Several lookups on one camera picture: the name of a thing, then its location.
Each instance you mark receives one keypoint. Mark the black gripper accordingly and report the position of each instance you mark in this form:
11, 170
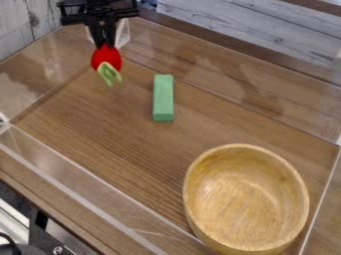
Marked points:
76, 10

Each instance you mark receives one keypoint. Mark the red plush strawberry toy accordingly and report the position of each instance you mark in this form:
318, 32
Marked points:
108, 64

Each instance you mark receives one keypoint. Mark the green rectangular block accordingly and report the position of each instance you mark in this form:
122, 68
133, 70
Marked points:
164, 111

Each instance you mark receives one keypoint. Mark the wooden bowl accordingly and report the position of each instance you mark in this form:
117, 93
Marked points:
245, 200

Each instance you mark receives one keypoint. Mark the clear acrylic corner bracket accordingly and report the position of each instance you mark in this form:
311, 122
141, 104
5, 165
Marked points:
124, 33

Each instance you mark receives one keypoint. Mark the clear acrylic tray wall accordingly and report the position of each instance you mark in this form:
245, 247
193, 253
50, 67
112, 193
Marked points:
86, 154

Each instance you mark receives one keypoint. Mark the black table clamp with cable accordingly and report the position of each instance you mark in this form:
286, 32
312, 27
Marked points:
26, 237

